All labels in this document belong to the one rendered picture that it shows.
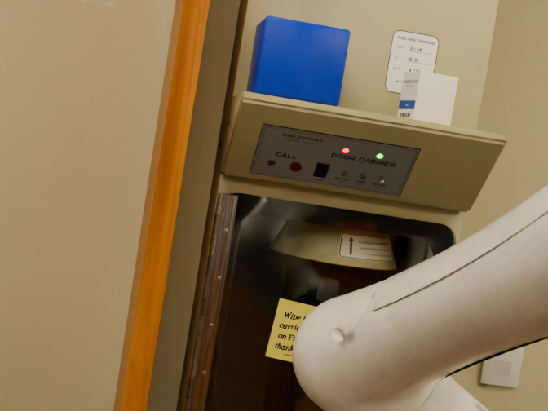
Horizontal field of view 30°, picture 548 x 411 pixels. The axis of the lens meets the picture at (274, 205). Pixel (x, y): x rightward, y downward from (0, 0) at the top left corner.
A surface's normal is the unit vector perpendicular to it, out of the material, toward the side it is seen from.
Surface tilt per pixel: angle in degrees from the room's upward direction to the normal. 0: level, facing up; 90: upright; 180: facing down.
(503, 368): 90
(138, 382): 90
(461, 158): 135
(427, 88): 90
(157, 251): 90
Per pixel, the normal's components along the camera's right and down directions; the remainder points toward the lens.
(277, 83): 0.13, 0.07
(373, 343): -0.70, 0.14
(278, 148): -0.02, 0.75
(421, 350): -0.48, 0.53
